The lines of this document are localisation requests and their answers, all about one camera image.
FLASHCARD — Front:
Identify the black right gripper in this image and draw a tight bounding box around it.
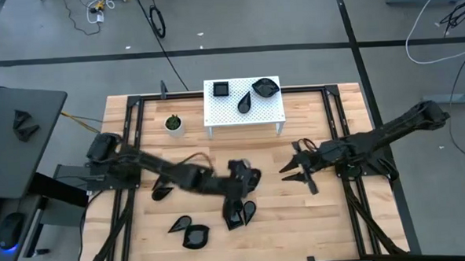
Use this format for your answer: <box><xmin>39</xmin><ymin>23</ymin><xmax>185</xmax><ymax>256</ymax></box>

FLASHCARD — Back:
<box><xmin>278</xmin><ymin>139</ymin><xmax>344</xmax><ymax>184</ymax></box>

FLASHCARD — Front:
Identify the white power adapter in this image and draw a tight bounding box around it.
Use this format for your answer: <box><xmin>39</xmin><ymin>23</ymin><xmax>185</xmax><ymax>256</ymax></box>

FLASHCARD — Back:
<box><xmin>86</xmin><ymin>0</ymin><xmax>130</xmax><ymax>25</ymax></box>

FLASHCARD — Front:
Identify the black square mini plate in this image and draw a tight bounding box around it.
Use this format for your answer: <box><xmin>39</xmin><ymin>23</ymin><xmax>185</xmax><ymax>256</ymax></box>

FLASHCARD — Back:
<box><xmin>221</xmin><ymin>198</ymin><xmax>247</xmax><ymax>232</ymax></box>
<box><xmin>212</xmin><ymin>80</ymin><xmax>231</xmax><ymax>98</ymax></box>

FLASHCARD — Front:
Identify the black aluminium table frame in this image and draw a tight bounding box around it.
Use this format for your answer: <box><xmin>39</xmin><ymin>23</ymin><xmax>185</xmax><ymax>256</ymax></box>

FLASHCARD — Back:
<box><xmin>68</xmin><ymin>81</ymin><xmax>422</xmax><ymax>261</ymax></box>

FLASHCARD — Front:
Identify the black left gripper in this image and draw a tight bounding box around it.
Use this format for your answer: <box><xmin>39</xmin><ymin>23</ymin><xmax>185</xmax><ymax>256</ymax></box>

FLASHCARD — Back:
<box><xmin>214</xmin><ymin>158</ymin><xmax>264</xmax><ymax>215</ymax></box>

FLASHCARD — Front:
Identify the white perforated riser shelf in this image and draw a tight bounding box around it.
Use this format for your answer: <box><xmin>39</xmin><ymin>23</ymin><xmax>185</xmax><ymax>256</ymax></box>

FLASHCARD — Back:
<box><xmin>201</xmin><ymin>75</ymin><xmax>287</xmax><ymax>140</ymax></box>

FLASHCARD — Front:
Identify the small green plant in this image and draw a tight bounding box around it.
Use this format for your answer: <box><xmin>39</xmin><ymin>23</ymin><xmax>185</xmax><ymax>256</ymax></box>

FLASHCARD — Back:
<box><xmin>165</xmin><ymin>114</ymin><xmax>182</xmax><ymax>131</ymax></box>

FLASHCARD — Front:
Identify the black computer mouse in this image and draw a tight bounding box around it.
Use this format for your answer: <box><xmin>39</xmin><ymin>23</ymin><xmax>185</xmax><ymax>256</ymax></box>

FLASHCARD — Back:
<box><xmin>0</xmin><ymin>211</ymin><xmax>27</xmax><ymax>252</ymax></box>

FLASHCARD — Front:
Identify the white floor cable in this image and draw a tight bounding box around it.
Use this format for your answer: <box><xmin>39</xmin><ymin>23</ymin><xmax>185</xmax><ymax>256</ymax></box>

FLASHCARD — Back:
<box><xmin>402</xmin><ymin>0</ymin><xmax>465</xmax><ymax>66</ymax></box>

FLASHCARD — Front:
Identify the yellow floor cable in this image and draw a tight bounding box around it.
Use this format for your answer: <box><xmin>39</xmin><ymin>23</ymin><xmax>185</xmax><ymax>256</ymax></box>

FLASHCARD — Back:
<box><xmin>60</xmin><ymin>108</ymin><xmax>102</xmax><ymax>136</ymax></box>

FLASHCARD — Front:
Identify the black coiled cable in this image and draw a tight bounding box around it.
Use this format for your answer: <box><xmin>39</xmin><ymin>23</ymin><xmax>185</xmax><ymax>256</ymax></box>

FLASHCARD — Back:
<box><xmin>134</xmin><ymin>0</ymin><xmax>191</xmax><ymax>94</ymax></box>

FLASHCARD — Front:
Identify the white plant pot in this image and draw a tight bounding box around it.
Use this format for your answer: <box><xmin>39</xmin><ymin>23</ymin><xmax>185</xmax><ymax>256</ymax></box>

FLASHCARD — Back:
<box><xmin>163</xmin><ymin>113</ymin><xmax>185</xmax><ymax>138</ymax></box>

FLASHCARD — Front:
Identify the black desk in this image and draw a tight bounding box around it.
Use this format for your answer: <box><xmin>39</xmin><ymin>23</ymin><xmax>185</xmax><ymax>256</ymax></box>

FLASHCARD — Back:
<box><xmin>0</xmin><ymin>82</ymin><xmax>72</xmax><ymax>200</ymax></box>

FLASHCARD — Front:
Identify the black teardrop mini plate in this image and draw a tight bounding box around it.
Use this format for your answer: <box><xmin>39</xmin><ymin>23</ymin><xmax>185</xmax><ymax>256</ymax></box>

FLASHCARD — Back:
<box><xmin>241</xmin><ymin>200</ymin><xmax>258</xmax><ymax>227</ymax></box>
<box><xmin>167</xmin><ymin>214</ymin><xmax>194</xmax><ymax>234</ymax></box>
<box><xmin>150</xmin><ymin>185</ymin><xmax>175</xmax><ymax>203</ymax></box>
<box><xmin>236</xmin><ymin>90</ymin><xmax>253</xmax><ymax>116</ymax></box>

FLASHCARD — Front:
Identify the black spare gripper finger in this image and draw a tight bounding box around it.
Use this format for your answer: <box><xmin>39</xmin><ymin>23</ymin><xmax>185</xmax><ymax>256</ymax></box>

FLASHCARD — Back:
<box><xmin>11</xmin><ymin>108</ymin><xmax>34</xmax><ymax>130</ymax></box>
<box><xmin>13</xmin><ymin>123</ymin><xmax>42</xmax><ymax>143</ymax></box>

